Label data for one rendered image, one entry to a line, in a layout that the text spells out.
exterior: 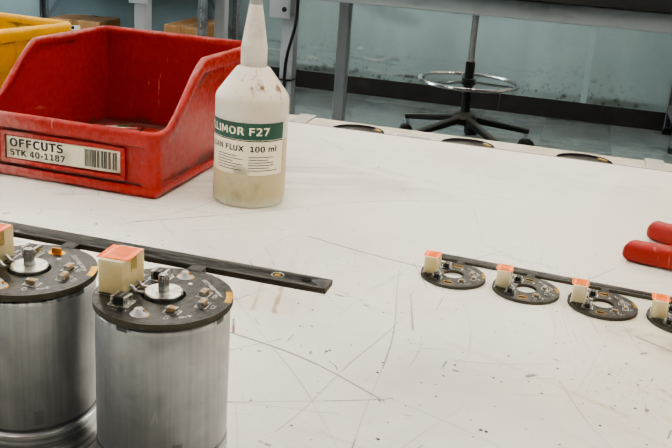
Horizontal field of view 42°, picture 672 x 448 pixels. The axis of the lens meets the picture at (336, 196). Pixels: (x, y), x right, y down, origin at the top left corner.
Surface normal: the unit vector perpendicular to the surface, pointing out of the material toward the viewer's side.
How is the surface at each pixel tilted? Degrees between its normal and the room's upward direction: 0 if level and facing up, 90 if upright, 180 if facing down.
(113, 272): 90
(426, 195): 0
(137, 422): 90
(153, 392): 90
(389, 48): 90
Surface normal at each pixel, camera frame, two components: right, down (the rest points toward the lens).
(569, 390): 0.07, -0.95
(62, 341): 0.72, 0.26
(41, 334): 0.43, 0.30
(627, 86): -0.28, 0.27
